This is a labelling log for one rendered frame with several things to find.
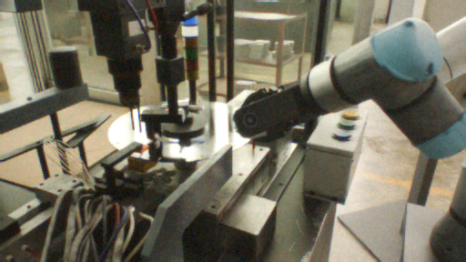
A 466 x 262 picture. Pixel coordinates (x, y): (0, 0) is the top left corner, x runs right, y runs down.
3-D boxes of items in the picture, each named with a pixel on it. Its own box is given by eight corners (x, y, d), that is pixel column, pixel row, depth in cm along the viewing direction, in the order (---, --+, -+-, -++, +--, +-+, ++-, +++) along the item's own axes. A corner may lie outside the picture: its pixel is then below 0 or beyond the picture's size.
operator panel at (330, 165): (325, 148, 115) (330, 104, 109) (360, 156, 111) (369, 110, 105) (300, 194, 93) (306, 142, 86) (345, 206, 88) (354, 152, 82)
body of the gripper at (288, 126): (298, 126, 66) (352, 105, 56) (265, 140, 60) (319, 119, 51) (281, 87, 66) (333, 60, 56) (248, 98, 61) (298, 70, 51)
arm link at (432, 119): (449, 105, 55) (407, 53, 52) (494, 136, 45) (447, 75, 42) (403, 136, 58) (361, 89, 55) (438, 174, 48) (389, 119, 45)
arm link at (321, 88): (343, 111, 47) (319, 54, 48) (317, 120, 51) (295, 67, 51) (372, 98, 52) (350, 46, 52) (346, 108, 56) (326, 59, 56)
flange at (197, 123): (211, 133, 79) (211, 123, 78) (160, 138, 76) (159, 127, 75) (203, 114, 89) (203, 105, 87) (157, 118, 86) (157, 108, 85)
